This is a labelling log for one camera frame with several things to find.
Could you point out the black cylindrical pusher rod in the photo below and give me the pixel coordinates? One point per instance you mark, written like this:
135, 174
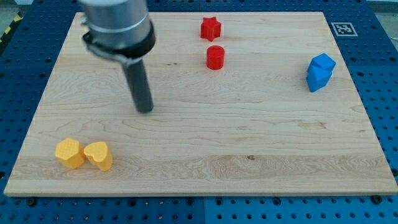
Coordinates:
136, 77

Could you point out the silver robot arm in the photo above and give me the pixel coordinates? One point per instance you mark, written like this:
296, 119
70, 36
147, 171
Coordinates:
122, 31

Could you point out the red cylinder block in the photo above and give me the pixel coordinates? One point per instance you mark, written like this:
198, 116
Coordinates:
215, 57

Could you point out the red star block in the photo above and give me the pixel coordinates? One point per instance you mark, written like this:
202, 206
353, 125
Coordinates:
210, 28

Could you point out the yellow heart block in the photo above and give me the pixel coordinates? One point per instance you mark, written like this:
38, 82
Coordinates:
99, 154

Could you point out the yellow pentagon block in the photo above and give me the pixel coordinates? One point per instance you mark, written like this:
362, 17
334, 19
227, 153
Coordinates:
70, 153

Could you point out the wooden board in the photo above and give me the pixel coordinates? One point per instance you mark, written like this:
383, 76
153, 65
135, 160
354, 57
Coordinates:
250, 128

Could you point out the black bolt left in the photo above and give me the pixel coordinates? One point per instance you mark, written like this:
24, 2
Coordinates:
31, 201

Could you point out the black bolt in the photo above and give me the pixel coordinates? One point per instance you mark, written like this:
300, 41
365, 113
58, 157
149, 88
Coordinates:
31, 201
376, 199

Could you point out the blue pentagon block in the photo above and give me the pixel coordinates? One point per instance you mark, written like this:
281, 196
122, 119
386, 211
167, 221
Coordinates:
317, 77

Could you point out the blue cube block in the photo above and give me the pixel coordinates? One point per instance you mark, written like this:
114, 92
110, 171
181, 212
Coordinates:
323, 61

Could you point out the white fiducial marker tag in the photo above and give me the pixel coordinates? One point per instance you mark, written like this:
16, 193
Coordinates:
344, 29

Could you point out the black bolt right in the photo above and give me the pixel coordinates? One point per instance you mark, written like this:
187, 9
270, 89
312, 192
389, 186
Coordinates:
376, 199

